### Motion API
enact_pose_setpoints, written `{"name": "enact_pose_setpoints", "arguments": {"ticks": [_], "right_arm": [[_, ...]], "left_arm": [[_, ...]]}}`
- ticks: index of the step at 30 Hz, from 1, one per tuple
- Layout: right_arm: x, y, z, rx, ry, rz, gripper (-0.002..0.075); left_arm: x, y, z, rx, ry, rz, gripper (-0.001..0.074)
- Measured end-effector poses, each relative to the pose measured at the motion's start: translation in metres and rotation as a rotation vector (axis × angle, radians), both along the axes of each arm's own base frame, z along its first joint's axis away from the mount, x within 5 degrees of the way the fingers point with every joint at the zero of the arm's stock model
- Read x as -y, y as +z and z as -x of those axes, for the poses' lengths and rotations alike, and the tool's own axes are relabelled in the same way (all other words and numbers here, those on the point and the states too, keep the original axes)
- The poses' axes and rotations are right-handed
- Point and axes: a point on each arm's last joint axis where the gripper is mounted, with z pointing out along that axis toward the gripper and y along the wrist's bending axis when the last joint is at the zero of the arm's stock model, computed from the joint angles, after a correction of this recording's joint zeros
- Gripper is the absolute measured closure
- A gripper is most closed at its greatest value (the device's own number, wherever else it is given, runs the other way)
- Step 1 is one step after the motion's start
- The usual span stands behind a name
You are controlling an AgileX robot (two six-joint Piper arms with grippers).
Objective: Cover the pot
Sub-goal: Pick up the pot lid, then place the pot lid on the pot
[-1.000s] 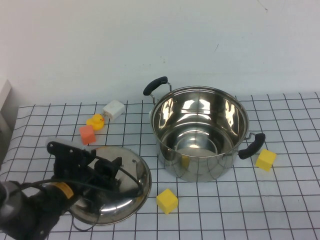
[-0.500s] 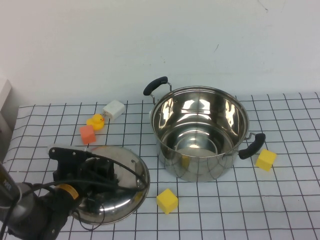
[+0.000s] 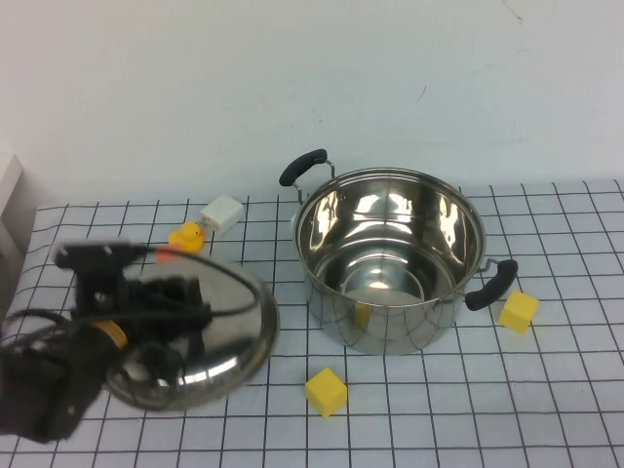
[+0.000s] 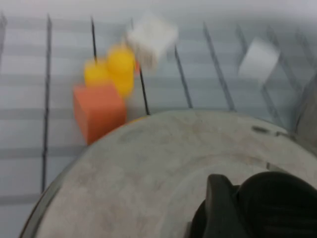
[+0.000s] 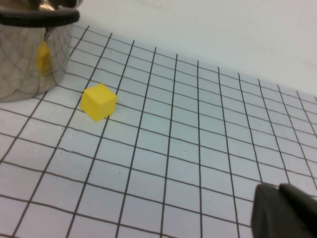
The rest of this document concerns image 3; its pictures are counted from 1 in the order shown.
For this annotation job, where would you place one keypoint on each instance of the yellow foam cube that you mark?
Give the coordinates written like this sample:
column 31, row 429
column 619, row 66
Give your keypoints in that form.
column 517, row 312
column 324, row 392

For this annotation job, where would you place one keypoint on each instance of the orange foam cube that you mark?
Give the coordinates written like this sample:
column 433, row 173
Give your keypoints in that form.
column 168, row 254

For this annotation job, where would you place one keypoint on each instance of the white black checkered tablecloth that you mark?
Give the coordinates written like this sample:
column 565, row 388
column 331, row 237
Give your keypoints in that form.
column 487, row 414

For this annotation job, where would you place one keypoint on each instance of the white furniture panel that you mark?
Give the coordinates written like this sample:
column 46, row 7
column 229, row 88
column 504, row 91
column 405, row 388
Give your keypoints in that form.
column 10, row 219

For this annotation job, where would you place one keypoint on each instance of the stainless steel lid black knob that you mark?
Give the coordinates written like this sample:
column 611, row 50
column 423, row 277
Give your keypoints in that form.
column 234, row 351

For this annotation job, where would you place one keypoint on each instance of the white power adapter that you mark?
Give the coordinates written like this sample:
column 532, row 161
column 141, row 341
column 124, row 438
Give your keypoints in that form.
column 224, row 212

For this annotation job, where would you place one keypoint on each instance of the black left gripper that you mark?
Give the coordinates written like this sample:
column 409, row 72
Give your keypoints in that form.
column 141, row 300

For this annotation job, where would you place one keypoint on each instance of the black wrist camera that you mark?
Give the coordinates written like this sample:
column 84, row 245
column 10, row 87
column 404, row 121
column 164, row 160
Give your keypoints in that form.
column 92, row 254

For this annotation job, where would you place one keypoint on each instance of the yellow rubber duck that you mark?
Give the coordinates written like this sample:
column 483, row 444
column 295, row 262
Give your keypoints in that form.
column 187, row 239

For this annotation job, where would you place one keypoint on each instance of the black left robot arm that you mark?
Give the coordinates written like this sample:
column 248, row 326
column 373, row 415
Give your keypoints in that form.
column 39, row 385

